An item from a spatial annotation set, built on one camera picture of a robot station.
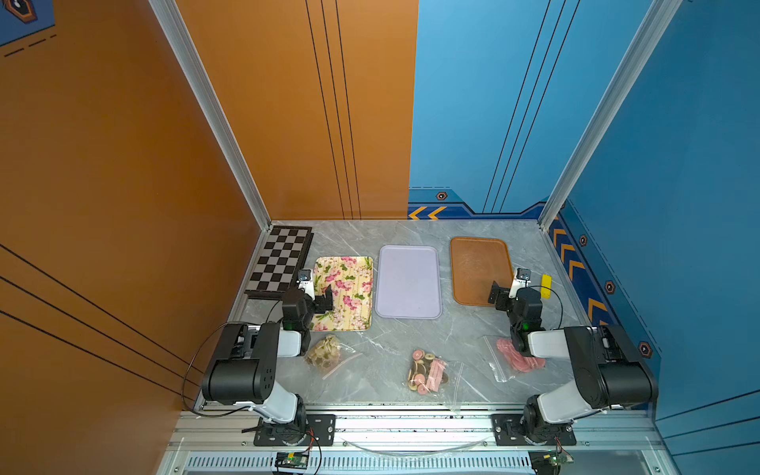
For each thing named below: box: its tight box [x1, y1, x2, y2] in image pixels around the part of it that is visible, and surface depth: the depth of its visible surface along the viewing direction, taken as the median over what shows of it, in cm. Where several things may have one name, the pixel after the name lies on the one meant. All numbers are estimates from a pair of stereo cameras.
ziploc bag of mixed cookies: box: [403, 348, 466, 413], surface depth 81 cm
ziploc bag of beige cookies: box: [304, 333, 364, 380], surface depth 85 cm
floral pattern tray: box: [309, 256, 375, 332], surface depth 101 cm
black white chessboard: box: [244, 224, 315, 297], surface depth 107 cm
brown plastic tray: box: [451, 237, 514, 306], surface depth 108 cm
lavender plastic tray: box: [375, 244, 444, 320], surface depth 104 cm
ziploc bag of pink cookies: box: [482, 335, 547, 383], surface depth 83 cm
